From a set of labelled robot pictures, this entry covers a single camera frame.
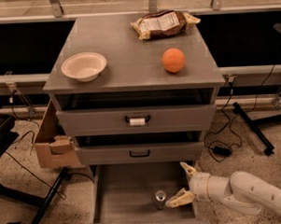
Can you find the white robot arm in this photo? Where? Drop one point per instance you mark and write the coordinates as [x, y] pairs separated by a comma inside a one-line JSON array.
[[242, 192]]

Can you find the grey drawer cabinet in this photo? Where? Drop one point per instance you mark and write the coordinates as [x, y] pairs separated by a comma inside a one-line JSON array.
[[134, 77]]

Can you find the white paper bowl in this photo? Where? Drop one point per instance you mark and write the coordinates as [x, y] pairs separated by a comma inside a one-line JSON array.
[[84, 67]]

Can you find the grey open bottom drawer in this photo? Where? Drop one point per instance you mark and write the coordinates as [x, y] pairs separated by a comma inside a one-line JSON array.
[[123, 194]]

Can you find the grey top drawer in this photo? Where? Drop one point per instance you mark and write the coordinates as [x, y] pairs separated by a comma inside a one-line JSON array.
[[154, 119]]

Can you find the grey middle drawer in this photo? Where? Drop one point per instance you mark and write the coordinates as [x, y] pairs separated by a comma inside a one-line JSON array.
[[140, 153]]

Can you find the orange fruit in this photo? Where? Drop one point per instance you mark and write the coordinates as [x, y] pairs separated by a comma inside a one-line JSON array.
[[173, 60]]

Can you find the black stand leg right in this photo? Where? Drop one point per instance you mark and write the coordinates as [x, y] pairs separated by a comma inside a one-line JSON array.
[[254, 126]]

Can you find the black stand leg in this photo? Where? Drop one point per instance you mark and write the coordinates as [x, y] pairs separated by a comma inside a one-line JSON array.
[[41, 203], [254, 126]]

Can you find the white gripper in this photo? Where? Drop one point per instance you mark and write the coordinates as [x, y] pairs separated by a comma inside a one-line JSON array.
[[199, 185]]

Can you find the black stand leg left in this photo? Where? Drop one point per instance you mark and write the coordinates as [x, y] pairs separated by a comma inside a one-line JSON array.
[[41, 203]]

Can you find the brown chip bag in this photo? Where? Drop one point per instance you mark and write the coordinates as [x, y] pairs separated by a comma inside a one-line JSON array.
[[163, 24]]

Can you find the silver redbull can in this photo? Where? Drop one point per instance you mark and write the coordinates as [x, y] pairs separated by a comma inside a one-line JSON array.
[[159, 199]]

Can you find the cardboard box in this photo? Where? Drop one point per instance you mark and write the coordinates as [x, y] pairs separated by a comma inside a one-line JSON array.
[[53, 147]]

